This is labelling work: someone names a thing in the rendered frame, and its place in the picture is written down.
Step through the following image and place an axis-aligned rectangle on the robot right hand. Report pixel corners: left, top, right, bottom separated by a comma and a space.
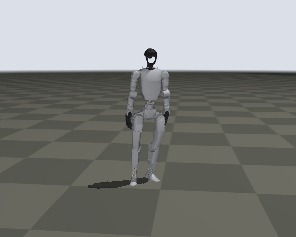
125, 112, 132, 129

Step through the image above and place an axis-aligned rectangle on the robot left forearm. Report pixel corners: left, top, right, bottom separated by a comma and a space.
163, 97, 170, 114

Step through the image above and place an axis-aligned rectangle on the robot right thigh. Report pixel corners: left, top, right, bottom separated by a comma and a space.
132, 111, 143, 153

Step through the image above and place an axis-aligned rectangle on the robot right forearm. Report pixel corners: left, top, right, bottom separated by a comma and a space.
125, 91, 135, 115

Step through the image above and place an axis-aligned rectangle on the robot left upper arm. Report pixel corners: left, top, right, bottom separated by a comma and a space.
161, 70, 170, 97

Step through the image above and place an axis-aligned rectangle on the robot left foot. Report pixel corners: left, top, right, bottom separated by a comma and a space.
145, 172, 160, 182

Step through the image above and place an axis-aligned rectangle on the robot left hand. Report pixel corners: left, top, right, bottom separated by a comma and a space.
164, 111, 169, 125

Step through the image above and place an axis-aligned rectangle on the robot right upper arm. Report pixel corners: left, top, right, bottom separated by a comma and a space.
130, 70, 141, 98

